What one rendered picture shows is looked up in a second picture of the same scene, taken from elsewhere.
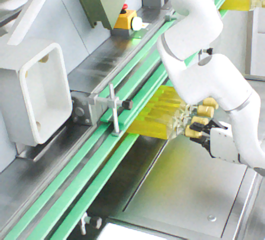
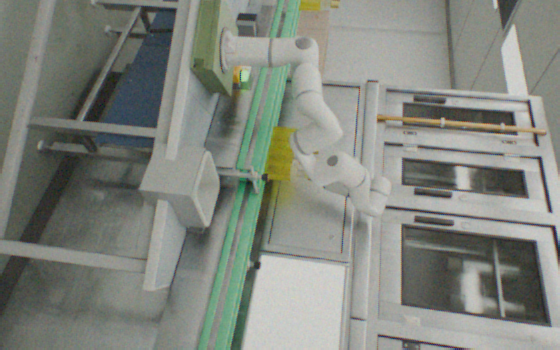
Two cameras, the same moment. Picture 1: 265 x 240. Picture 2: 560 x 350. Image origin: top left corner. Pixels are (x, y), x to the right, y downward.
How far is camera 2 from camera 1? 0.68 m
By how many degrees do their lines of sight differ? 27
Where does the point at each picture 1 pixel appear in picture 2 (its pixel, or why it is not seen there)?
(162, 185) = (290, 213)
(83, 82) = (220, 155)
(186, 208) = (312, 231)
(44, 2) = (184, 110)
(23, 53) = (185, 171)
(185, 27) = (315, 137)
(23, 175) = (200, 249)
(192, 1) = (320, 119)
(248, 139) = (362, 203)
